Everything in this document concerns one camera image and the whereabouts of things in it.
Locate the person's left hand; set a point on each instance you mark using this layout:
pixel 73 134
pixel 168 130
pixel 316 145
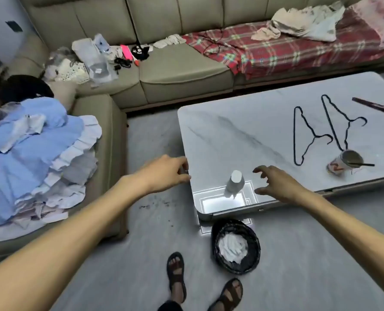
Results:
pixel 159 174

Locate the person's right hand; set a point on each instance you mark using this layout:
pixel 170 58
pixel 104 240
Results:
pixel 284 187

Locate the white tissue roll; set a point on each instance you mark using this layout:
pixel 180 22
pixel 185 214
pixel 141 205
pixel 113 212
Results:
pixel 235 182

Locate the black trash bin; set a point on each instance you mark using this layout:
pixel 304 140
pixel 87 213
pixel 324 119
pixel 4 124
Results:
pixel 253 252

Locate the person's right forearm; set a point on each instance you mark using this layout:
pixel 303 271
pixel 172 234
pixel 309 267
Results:
pixel 350 236

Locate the person's left forearm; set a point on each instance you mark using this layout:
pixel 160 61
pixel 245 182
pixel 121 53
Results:
pixel 65 242

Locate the grey marble floor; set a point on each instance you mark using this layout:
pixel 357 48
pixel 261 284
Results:
pixel 292 255

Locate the person's left leg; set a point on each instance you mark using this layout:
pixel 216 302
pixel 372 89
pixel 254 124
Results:
pixel 177 293

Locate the person's leg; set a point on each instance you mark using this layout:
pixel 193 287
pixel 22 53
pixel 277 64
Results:
pixel 177 293
pixel 226 304

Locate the person's right leg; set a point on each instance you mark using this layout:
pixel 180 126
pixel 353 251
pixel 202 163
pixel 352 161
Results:
pixel 226 304

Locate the white paper cup red print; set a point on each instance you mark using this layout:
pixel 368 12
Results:
pixel 337 165

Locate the crumpled white paper waste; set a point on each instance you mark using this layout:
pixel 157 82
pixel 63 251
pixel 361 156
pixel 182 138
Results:
pixel 232 247

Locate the thin black stick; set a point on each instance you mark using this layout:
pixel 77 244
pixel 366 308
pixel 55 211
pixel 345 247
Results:
pixel 366 164

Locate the brown left sandal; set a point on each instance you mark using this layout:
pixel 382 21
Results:
pixel 175 276

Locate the brown sandal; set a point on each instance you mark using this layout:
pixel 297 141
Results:
pixel 175 276
pixel 231 293

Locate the beige leather sofa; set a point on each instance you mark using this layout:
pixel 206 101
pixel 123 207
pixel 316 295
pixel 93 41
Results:
pixel 179 67

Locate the brown right sandal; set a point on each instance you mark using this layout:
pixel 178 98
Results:
pixel 231 293

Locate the clear plastic bag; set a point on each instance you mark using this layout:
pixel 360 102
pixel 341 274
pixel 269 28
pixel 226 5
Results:
pixel 98 71

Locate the dark brown flat stick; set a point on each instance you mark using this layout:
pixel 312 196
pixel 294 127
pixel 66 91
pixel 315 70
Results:
pixel 376 106

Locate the black cloth with white print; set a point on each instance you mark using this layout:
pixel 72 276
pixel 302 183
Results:
pixel 140 52

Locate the red plaid blanket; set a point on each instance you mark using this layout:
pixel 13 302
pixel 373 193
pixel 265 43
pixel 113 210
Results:
pixel 276 55

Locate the white socks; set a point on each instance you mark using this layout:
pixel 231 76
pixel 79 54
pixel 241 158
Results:
pixel 169 41

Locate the cream woven basket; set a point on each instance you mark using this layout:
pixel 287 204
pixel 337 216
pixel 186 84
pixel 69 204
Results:
pixel 72 72

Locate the pile of blue white clothes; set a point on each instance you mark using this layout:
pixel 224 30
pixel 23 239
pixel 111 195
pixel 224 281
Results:
pixel 27 152

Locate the pale blue printed pouch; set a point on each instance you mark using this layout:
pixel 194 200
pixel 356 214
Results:
pixel 100 43

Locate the white plastic container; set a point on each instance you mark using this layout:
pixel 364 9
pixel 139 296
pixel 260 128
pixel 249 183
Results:
pixel 82 48

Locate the grey fluffy bundle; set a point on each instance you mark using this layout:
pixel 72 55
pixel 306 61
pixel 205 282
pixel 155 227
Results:
pixel 57 56

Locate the black garment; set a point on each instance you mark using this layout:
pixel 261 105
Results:
pixel 23 89

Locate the cream crumpled clothes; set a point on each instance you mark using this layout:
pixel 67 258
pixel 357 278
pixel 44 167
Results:
pixel 308 22

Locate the pink patterned cloth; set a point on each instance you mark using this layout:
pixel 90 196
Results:
pixel 379 16

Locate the black wall socket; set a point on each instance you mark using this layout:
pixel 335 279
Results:
pixel 14 26

